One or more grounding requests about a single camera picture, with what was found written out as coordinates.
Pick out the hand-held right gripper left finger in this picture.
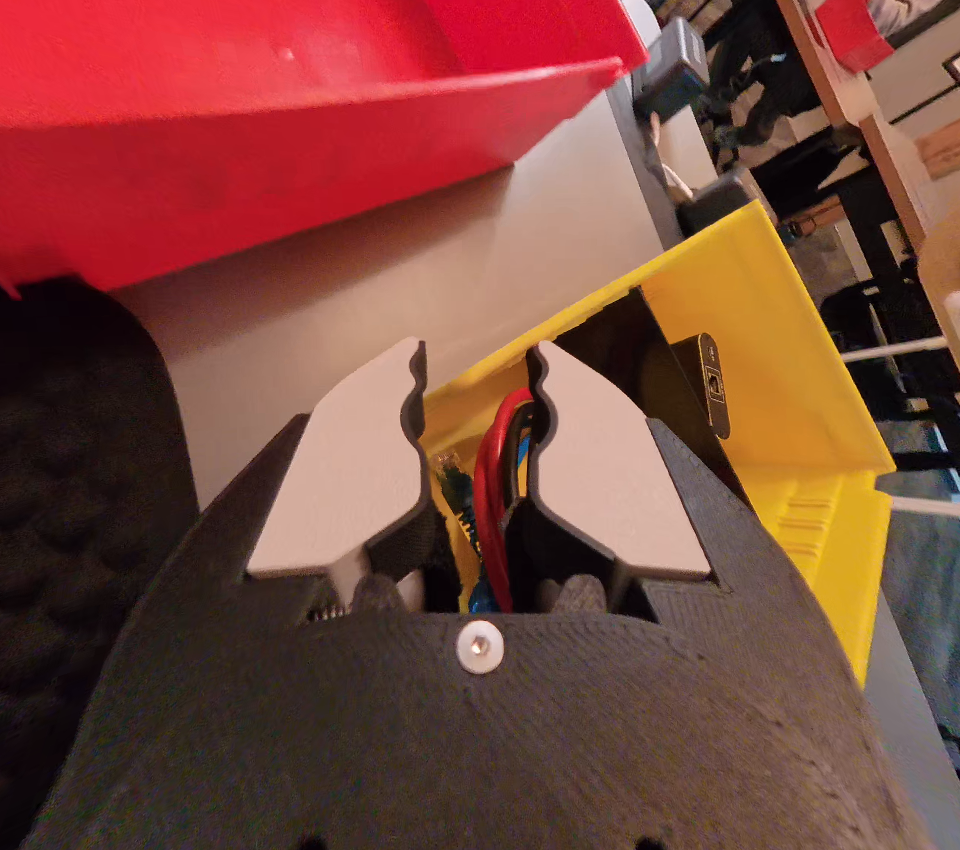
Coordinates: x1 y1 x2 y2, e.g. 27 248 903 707
244 337 432 611

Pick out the black chair armrest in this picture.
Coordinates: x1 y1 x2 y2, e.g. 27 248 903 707
0 278 202 802

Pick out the small red plastic bin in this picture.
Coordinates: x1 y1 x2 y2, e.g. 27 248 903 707
813 0 895 74

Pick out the yellow plastic bin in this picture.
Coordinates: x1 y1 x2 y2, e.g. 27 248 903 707
420 201 897 689

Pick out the black box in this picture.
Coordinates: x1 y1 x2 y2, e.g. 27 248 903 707
555 287 755 509

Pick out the dark grey power box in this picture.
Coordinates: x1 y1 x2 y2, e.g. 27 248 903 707
677 178 760 241

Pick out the blue ethernet cable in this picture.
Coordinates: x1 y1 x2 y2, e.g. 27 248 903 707
431 448 500 614

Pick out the black ethernet switch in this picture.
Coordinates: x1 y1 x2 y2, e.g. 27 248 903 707
669 332 732 442

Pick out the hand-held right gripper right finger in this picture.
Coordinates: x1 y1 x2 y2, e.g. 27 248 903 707
525 340 714 611

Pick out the red ethernet cable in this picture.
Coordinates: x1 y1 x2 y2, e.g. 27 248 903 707
472 388 537 614

